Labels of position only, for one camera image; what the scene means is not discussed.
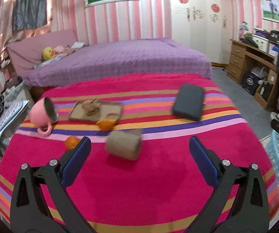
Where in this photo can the white storage box on desk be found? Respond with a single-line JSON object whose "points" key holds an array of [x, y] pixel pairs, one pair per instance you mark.
{"points": [[262, 43]]}

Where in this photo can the black leather wallet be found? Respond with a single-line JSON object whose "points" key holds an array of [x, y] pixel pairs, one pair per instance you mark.
{"points": [[189, 102]]}

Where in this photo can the yellow duck plush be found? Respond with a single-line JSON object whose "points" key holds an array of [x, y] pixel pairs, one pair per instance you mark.
{"points": [[48, 54]]}

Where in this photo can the pink headboard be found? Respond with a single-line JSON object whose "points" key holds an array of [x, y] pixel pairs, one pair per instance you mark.
{"points": [[27, 53]]}

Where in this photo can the crumpled brown paper on case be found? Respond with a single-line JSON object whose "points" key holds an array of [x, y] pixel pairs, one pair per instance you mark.
{"points": [[91, 107]]}

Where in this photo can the striped pink red blanket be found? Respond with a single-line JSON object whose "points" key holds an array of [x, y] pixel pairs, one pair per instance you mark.
{"points": [[161, 191]]}

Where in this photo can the purple dotted bedspread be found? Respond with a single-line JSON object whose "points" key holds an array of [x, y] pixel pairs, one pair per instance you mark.
{"points": [[115, 59]]}

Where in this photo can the orange peel by mug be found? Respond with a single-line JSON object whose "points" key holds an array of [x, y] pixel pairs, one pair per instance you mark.
{"points": [[71, 142]]}

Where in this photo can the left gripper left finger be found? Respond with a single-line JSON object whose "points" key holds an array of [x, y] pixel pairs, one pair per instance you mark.
{"points": [[29, 211]]}

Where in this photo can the orange peel half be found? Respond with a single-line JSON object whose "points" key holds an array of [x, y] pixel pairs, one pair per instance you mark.
{"points": [[106, 124]]}

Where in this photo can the desk lamp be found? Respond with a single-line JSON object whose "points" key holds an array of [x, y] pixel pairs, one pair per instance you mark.
{"points": [[242, 28]]}

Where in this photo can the grey window curtain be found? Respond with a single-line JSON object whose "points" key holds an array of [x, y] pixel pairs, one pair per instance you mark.
{"points": [[29, 14]]}

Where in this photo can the pink mug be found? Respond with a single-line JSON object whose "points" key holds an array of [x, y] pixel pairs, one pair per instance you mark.
{"points": [[43, 115]]}

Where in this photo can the wooden desk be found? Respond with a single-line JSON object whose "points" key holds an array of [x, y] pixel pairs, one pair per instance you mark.
{"points": [[245, 58]]}

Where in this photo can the white wardrobe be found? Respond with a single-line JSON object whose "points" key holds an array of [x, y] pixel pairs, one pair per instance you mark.
{"points": [[205, 26]]}

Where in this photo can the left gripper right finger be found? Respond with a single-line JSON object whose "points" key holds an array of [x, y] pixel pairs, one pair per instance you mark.
{"points": [[249, 211]]}

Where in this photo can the small framed photo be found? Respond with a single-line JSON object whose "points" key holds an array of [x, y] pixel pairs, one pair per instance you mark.
{"points": [[270, 10]]}

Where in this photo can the black box under desk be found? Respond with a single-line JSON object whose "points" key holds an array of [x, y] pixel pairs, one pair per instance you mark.
{"points": [[250, 82]]}

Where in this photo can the brown phone case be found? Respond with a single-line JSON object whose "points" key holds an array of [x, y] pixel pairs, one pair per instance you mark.
{"points": [[108, 109]]}

